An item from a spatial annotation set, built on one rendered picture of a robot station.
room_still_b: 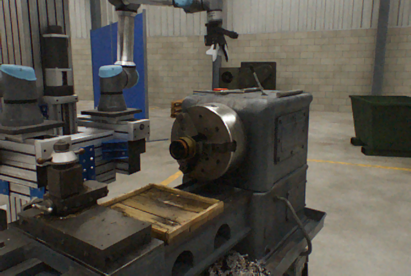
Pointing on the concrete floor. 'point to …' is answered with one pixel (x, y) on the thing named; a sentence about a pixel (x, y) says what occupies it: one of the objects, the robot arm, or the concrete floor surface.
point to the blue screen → (140, 92)
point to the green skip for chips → (382, 125)
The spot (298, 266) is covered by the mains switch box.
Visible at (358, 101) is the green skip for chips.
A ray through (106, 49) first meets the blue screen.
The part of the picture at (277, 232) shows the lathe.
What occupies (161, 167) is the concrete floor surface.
